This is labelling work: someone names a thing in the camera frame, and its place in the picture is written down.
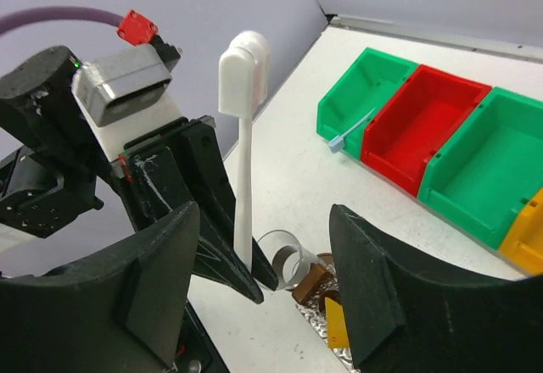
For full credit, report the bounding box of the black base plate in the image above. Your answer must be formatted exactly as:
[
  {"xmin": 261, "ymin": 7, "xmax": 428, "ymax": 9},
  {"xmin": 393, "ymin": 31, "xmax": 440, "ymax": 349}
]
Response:
[{"xmin": 175, "ymin": 302, "xmax": 230, "ymax": 373}]

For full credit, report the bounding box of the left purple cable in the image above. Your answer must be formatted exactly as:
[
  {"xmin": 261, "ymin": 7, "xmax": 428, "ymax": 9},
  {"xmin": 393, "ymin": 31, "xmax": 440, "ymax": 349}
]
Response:
[{"xmin": 0, "ymin": 6, "xmax": 160, "ymax": 47}]

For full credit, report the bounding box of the orange toothpaste tube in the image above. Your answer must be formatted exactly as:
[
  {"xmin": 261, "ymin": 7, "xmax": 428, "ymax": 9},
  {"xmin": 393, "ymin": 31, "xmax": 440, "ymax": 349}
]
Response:
[{"xmin": 325, "ymin": 298, "xmax": 350, "ymax": 348}]

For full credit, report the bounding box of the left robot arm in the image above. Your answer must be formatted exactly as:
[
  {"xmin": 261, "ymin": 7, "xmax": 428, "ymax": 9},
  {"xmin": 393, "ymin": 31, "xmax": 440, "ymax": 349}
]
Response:
[{"xmin": 1, "ymin": 46, "xmax": 279, "ymax": 303}]

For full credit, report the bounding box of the brown wooden oval tray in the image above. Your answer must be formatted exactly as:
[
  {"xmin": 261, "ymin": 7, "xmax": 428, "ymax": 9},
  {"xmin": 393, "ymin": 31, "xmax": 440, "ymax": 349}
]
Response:
[{"xmin": 317, "ymin": 253, "xmax": 333, "ymax": 265}]

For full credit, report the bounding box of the white toothbrush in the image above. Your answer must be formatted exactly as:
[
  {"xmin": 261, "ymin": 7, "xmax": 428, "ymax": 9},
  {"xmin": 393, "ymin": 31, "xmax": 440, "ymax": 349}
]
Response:
[{"xmin": 218, "ymin": 31, "xmax": 271, "ymax": 270}]

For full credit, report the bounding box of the clear rack with brown ends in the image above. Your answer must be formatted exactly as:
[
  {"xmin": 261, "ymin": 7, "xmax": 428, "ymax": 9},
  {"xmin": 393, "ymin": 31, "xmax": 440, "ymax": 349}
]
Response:
[{"xmin": 293, "ymin": 265, "xmax": 358, "ymax": 372}]

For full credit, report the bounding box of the left green bin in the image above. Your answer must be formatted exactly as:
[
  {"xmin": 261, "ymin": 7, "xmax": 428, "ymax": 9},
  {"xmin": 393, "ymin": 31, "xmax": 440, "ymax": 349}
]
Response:
[{"xmin": 316, "ymin": 47, "xmax": 419, "ymax": 160}]

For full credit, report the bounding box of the clear plastic cup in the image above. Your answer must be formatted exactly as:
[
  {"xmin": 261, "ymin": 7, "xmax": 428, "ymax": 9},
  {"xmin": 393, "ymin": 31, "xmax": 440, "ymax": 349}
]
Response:
[{"xmin": 257, "ymin": 229, "xmax": 332, "ymax": 292}]

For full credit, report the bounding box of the red bin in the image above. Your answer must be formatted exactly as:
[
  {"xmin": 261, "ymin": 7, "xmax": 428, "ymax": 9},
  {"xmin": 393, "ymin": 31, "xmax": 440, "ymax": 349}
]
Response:
[{"xmin": 361, "ymin": 64, "xmax": 492, "ymax": 197}]

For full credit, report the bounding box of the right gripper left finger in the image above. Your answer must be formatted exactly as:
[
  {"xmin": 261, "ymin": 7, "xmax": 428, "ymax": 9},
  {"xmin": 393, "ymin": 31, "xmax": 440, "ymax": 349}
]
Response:
[{"xmin": 1, "ymin": 203, "xmax": 200, "ymax": 372}]

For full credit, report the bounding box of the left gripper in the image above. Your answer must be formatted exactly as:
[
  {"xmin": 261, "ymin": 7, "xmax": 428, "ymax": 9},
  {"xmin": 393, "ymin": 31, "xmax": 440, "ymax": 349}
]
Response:
[{"xmin": 115, "ymin": 115, "xmax": 264, "ymax": 304}]

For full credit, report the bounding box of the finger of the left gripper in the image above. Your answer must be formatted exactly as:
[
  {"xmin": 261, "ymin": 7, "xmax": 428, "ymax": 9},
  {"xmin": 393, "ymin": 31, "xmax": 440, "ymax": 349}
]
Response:
[{"xmin": 251, "ymin": 238, "xmax": 279, "ymax": 292}]

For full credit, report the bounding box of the yellow bin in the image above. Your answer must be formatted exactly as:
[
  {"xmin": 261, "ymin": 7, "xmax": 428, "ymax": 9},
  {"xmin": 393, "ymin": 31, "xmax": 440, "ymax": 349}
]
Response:
[{"xmin": 499, "ymin": 189, "xmax": 542, "ymax": 275}]

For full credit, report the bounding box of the middle green bin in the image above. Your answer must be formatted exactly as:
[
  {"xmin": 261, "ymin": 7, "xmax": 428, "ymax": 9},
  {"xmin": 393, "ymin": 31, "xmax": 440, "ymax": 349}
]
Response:
[{"xmin": 418, "ymin": 87, "xmax": 542, "ymax": 249}]

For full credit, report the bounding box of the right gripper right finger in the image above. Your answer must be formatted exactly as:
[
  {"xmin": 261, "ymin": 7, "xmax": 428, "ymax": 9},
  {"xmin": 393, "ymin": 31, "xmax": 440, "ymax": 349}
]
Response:
[{"xmin": 329, "ymin": 204, "xmax": 542, "ymax": 372}]

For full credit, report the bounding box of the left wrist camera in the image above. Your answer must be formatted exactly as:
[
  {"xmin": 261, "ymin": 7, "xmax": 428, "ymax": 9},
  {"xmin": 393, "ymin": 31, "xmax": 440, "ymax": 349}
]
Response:
[{"xmin": 71, "ymin": 44, "xmax": 182, "ymax": 163}]

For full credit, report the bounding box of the green bin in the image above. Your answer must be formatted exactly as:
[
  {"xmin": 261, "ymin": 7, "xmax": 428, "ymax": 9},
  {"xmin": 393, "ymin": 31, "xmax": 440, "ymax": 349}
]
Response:
[
  {"xmin": 316, "ymin": 47, "xmax": 419, "ymax": 160},
  {"xmin": 418, "ymin": 87, "xmax": 542, "ymax": 249}
]

